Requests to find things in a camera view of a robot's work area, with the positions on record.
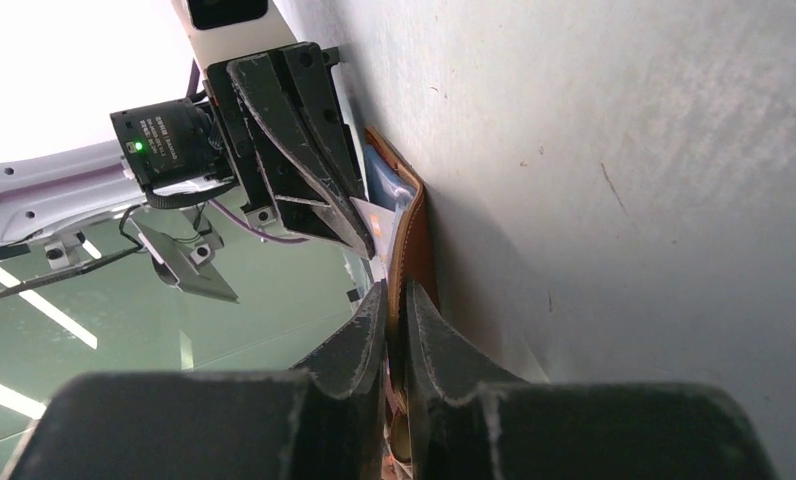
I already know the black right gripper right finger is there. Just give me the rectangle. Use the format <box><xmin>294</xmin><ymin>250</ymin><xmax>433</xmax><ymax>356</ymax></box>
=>
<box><xmin>404</xmin><ymin>281</ymin><xmax>776</xmax><ymax>479</ymax></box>

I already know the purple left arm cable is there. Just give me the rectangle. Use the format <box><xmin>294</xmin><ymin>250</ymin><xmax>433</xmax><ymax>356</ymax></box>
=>
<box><xmin>0</xmin><ymin>59</ymin><xmax>310</xmax><ymax>246</ymax></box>

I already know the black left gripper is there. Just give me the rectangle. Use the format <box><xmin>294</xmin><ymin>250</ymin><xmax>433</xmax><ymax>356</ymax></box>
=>
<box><xmin>206</xmin><ymin>42</ymin><xmax>375</xmax><ymax>259</ymax></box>

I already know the brown leather card holder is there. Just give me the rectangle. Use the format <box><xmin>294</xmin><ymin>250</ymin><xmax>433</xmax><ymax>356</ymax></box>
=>
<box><xmin>361</xmin><ymin>127</ymin><xmax>442</xmax><ymax>333</ymax></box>

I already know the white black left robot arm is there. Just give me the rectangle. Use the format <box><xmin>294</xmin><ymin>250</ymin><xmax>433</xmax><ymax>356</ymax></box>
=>
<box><xmin>0</xmin><ymin>42</ymin><xmax>375</xmax><ymax>260</ymax></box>

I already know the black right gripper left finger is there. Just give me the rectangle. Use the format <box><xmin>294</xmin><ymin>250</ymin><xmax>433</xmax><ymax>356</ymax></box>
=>
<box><xmin>3</xmin><ymin>281</ymin><xmax>388</xmax><ymax>479</ymax></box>

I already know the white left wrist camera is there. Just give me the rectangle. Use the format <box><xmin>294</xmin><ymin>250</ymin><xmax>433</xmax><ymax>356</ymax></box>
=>
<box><xmin>171</xmin><ymin>0</ymin><xmax>298</xmax><ymax>74</ymax></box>

